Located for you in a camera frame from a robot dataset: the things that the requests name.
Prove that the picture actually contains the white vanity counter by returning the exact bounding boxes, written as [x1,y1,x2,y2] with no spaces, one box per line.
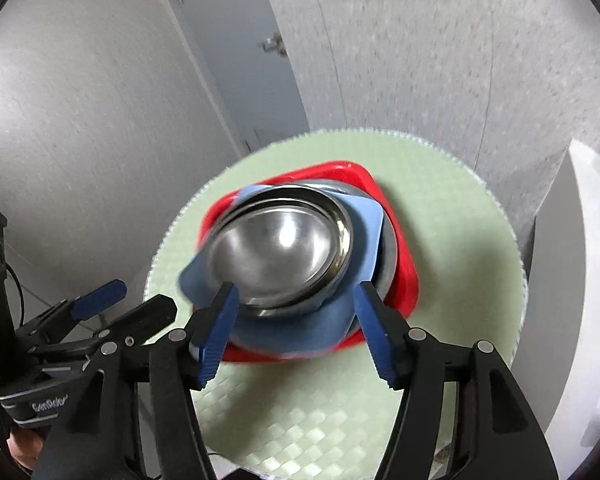
[529,139,600,453]

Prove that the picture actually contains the red plastic basket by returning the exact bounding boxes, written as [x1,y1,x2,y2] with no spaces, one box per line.
[195,161,421,365]

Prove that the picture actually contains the grey door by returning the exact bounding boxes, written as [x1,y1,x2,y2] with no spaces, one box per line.
[149,0,311,157]

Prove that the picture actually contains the large steel bowl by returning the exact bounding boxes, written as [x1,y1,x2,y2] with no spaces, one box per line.
[319,181,397,307]

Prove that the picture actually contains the metal door handle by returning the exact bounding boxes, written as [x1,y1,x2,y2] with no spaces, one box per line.
[258,31,287,59]

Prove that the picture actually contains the blue plastic plate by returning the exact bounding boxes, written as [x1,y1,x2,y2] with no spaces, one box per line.
[178,184,385,356]

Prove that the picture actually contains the black cable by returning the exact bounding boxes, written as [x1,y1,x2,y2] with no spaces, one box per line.
[5,262,27,324]

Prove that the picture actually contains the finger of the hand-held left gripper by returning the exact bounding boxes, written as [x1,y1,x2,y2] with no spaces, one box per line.
[31,294,178,357]
[14,279,129,344]

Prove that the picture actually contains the person's left hand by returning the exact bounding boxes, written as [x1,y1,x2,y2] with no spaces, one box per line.
[7,428,49,471]

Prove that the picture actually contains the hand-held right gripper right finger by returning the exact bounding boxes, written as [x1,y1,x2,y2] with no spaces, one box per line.
[354,281,561,480]

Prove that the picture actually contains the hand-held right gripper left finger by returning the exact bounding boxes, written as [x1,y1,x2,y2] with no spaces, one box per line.
[32,281,241,480]

